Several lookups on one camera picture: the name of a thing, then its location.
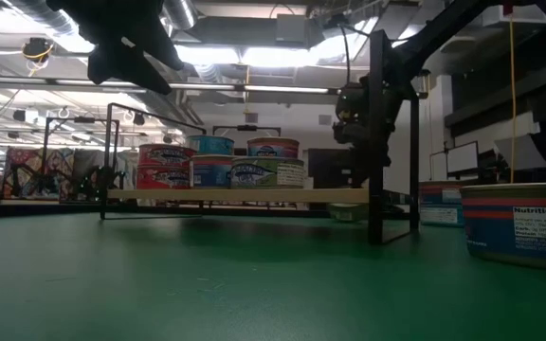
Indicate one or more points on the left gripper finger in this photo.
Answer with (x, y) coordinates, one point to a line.
(121, 64)
(161, 47)

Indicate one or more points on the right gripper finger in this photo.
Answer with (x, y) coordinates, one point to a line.
(360, 166)

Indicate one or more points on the blue tuna can gold lid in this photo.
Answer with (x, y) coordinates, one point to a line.
(440, 193)
(440, 215)
(273, 148)
(519, 227)
(210, 173)

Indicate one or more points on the teal tuna can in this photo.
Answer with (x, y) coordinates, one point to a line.
(210, 145)

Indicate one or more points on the background black robot arm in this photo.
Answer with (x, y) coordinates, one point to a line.
(90, 182)

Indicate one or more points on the black monitor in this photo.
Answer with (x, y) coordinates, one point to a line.
(325, 166)

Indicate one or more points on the long ceiling tube light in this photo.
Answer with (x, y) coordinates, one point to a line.
(278, 89)

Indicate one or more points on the white screen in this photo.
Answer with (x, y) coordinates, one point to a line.
(462, 158)

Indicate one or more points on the bright ceiling light panel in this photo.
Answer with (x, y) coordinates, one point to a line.
(263, 56)

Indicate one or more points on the grey ceiling box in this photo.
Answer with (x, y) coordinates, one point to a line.
(293, 30)

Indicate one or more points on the colourful patterned panel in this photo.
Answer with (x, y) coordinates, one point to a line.
(22, 166)

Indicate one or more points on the small silver ventilation duct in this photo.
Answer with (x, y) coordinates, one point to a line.
(180, 12)

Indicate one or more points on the black gantry frame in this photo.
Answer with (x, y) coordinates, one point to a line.
(83, 119)
(247, 127)

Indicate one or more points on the black table frame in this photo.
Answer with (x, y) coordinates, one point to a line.
(41, 210)

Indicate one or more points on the white ceiling duct box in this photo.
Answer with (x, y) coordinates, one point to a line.
(515, 16)

